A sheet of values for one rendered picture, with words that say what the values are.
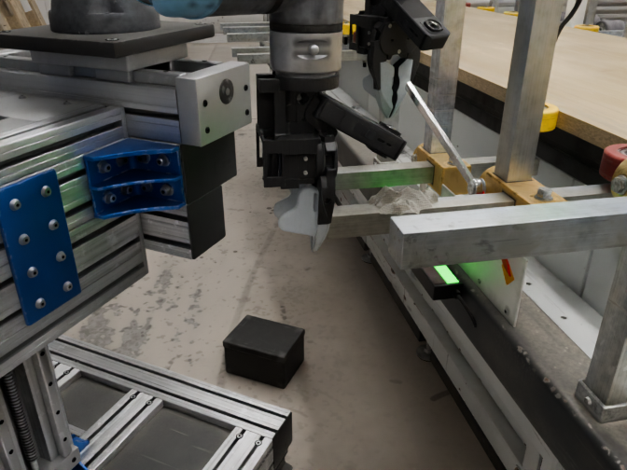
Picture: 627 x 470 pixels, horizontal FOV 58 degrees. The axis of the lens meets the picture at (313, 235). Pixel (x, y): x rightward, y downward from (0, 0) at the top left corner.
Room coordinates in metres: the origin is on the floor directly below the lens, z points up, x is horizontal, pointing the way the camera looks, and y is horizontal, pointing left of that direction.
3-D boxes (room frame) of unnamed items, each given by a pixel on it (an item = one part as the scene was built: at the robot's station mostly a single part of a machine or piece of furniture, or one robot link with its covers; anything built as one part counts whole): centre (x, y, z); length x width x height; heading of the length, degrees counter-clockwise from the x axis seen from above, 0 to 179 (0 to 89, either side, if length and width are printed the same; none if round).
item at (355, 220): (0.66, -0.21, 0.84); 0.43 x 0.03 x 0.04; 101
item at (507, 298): (0.73, -0.23, 0.75); 0.26 x 0.01 x 0.10; 11
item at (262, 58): (1.89, 0.03, 0.83); 0.43 x 0.03 x 0.04; 101
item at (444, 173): (0.93, -0.22, 0.80); 0.13 x 0.06 x 0.05; 11
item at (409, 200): (0.64, -0.11, 0.87); 0.09 x 0.07 x 0.02; 101
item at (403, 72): (0.91, -0.12, 0.95); 0.06 x 0.03 x 0.09; 31
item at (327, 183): (0.60, -0.01, 0.90); 0.05 x 0.02 x 0.09; 12
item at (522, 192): (0.69, -0.27, 0.85); 0.13 x 0.06 x 0.05; 11
